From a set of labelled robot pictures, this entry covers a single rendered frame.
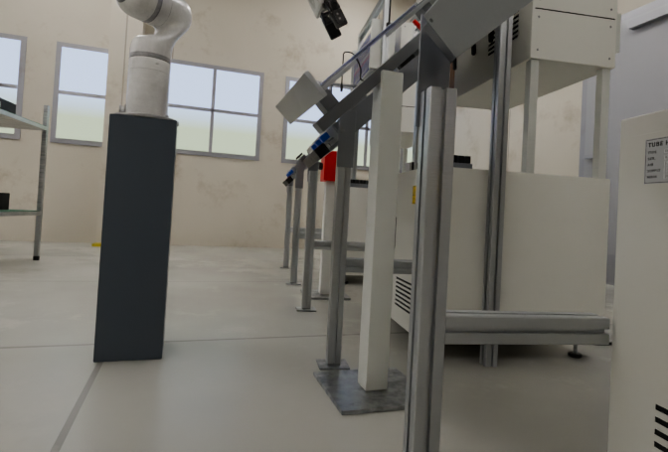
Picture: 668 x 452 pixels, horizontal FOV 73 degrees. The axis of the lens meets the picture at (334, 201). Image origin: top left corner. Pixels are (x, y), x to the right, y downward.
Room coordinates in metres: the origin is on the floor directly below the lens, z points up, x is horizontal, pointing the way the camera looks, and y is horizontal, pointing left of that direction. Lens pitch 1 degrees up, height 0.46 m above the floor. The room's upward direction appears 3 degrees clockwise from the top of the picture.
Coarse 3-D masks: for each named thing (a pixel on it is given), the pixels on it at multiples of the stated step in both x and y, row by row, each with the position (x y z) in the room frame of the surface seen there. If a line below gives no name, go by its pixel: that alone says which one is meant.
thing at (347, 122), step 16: (432, 0) 1.90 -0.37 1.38; (416, 16) 2.06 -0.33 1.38; (416, 32) 2.12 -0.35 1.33; (352, 112) 1.33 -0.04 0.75; (352, 128) 1.33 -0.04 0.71; (352, 144) 1.33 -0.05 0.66; (352, 160) 1.33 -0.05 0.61; (464, 160) 1.60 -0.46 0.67; (320, 240) 2.07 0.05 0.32; (400, 272) 1.36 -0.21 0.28; (320, 368) 1.30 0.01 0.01; (336, 368) 1.31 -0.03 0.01
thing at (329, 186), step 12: (324, 168) 2.37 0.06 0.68; (324, 180) 2.37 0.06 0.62; (324, 192) 2.45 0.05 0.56; (324, 204) 2.42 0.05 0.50; (324, 216) 2.41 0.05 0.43; (324, 228) 2.41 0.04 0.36; (324, 252) 2.41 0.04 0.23; (324, 264) 2.41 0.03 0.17; (324, 276) 2.41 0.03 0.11; (324, 288) 2.41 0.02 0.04
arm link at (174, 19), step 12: (168, 0) 1.35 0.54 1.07; (180, 0) 1.39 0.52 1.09; (168, 12) 1.36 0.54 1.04; (180, 12) 1.39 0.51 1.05; (156, 24) 1.38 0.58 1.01; (168, 24) 1.38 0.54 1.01; (180, 24) 1.39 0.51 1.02; (144, 36) 1.33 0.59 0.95; (156, 36) 1.34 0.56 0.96; (168, 36) 1.36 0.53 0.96; (180, 36) 1.40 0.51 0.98; (132, 48) 1.33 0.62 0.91; (144, 48) 1.32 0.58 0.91; (156, 48) 1.33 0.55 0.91; (168, 48) 1.36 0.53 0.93; (168, 60) 1.37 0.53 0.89
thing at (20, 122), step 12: (0, 108) 2.60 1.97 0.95; (48, 108) 3.17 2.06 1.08; (0, 120) 2.85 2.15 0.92; (12, 120) 2.83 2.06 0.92; (24, 120) 2.87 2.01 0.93; (48, 120) 3.19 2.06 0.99; (0, 216) 2.67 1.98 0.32; (36, 216) 3.17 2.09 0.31; (36, 228) 3.17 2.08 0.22; (36, 240) 3.17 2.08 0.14; (36, 252) 3.17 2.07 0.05
